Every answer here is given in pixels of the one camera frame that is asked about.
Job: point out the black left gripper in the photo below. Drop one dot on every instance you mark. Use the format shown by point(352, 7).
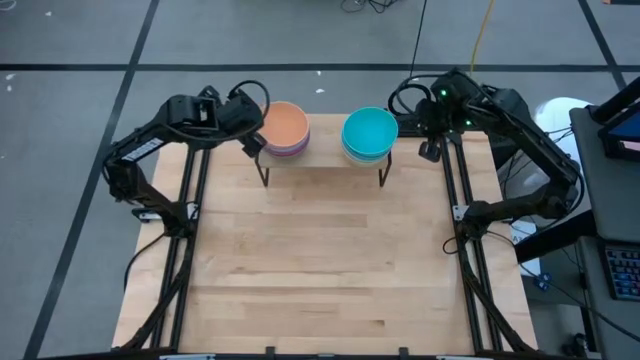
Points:
point(240, 112)

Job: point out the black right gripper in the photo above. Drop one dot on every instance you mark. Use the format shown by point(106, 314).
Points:
point(432, 117)

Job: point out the teal plastic bowl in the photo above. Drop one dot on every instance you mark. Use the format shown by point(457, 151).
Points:
point(370, 130)

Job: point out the orange plastic bowl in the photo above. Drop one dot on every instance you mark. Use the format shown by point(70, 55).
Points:
point(285, 125)

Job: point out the white plastic bowl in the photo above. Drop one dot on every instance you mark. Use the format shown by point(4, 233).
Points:
point(367, 164)

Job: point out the lavender plastic bowl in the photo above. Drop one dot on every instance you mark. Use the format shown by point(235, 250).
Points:
point(286, 151)

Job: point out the pink plastic bowl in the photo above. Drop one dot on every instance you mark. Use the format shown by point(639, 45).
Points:
point(286, 155)

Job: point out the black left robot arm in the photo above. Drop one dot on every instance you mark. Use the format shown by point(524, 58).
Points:
point(142, 149)

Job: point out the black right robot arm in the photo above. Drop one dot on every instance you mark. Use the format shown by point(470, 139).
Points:
point(525, 130)

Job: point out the wooden shelf with black legs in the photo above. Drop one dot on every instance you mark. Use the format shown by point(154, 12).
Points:
point(325, 150)

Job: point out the black and silver table clamp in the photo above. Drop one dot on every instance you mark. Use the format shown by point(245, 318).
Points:
point(147, 215)

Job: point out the white round object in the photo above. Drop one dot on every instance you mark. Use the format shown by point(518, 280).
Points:
point(562, 115)

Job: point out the white paper sheet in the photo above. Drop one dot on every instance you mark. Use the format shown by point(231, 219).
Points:
point(522, 234)

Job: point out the black beam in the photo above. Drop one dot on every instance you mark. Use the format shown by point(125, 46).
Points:
point(550, 240)

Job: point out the blue connectors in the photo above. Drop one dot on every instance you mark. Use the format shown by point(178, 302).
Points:
point(541, 281)

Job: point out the black pole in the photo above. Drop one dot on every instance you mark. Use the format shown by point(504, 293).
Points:
point(617, 100)

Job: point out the black screen device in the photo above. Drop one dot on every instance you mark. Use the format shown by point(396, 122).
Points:
point(622, 135)

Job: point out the grey desk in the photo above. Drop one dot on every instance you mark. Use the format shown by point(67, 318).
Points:
point(627, 210)

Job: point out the black keyboard with blue keys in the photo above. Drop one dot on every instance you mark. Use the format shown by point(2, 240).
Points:
point(625, 272)

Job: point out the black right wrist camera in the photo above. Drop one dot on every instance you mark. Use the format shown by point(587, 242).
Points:
point(430, 151)

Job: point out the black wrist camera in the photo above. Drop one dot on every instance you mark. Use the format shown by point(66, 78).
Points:
point(253, 146)
point(430, 151)

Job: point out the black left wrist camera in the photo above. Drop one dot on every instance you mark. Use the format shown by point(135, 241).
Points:
point(253, 146)

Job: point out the black aluminium table frame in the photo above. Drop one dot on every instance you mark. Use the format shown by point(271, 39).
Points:
point(462, 182)

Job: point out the silver metal bracket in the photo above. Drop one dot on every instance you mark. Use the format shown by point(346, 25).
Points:
point(460, 213)
point(192, 211)

